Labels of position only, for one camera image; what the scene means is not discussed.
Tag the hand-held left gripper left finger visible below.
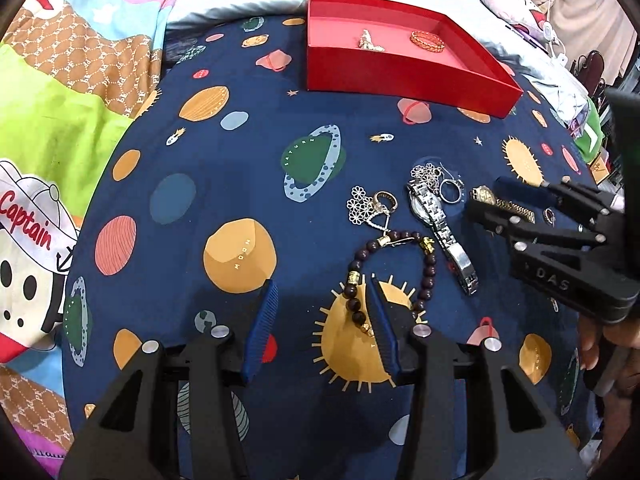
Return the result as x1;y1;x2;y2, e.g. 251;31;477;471
60;279;280;480

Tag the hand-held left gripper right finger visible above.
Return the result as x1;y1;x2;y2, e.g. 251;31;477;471
368;276;588;480

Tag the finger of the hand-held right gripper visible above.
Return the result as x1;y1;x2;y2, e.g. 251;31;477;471
465;201;608;257
494;176;626;221

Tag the gold metal watch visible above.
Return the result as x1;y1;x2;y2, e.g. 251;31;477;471
471;186;537;224

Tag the silver ring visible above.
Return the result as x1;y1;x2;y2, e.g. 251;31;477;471
439;178;466;205

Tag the silver metal watch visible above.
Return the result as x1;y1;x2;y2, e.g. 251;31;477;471
405;180;479;297

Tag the dark bead bracelet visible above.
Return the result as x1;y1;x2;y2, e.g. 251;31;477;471
341;230;438;339

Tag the silver flower earring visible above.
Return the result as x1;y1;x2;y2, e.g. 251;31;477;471
410;164;444;187

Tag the silver flower bracelet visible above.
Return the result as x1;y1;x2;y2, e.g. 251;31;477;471
346;186;392;233

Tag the gold chain bracelet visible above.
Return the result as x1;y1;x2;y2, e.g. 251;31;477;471
410;31;447;54

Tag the red jewelry box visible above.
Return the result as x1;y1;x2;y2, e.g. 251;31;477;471
305;0;525;121

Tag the small gold pendant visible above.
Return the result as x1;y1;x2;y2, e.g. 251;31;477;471
357;28;386;53

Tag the person's right hand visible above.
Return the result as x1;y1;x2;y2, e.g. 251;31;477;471
575;305;640;396

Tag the green cloth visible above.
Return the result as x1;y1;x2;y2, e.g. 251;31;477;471
570;97;608;161

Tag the navy planet-print blanket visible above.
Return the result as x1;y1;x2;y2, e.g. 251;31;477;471
62;12;608;480

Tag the black metal rack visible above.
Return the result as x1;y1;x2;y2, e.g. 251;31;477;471
572;50;608;101

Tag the colourful cartoon monkey blanket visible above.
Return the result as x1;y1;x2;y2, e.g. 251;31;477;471
0;0;193;476

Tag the white cable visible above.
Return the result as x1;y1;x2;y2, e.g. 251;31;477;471
542;0;571;66

